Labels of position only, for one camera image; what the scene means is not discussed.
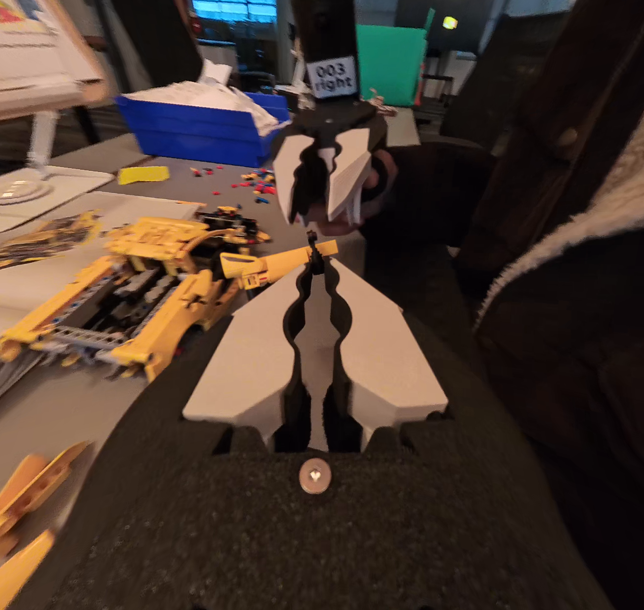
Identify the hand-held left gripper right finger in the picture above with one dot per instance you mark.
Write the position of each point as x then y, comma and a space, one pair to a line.
387, 369

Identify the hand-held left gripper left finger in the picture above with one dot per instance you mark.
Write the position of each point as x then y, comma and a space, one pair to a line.
247, 369

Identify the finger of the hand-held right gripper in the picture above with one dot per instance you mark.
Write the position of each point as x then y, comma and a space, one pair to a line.
350, 177
287, 167

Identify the yellow brick panel piece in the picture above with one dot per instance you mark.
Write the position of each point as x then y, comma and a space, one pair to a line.
267, 265

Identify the yellow brick car model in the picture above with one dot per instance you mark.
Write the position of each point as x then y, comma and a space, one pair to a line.
151, 278

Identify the pile of yellow brick pieces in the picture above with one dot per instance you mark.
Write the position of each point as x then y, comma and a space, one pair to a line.
30, 499

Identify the person's right forearm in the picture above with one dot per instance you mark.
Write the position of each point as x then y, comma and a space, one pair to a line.
443, 187

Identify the person's right hand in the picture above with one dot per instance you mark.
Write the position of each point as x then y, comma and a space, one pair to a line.
380, 187

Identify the scattered coloured brick pieces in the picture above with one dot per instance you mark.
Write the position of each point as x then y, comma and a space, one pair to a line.
247, 182

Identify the green corrugated box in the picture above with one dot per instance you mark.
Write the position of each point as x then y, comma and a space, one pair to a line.
392, 62

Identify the blue plastic bin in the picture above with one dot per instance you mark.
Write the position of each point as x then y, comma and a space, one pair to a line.
191, 132

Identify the white crumpled paper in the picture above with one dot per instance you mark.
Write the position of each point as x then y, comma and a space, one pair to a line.
201, 97

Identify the black monitor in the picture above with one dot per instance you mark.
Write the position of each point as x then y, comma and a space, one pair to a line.
448, 6

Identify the yellow paper sheet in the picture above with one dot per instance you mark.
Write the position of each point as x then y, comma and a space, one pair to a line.
144, 175

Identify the black partition panel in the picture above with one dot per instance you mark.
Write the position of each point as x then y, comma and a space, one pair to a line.
151, 26

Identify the black office chair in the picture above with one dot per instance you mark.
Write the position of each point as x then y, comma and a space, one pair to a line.
503, 77

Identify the open instruction booklet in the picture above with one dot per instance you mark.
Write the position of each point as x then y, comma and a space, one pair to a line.
60, 258

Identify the printed instruction sheet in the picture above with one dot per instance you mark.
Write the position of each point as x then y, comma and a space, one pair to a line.
35, 37

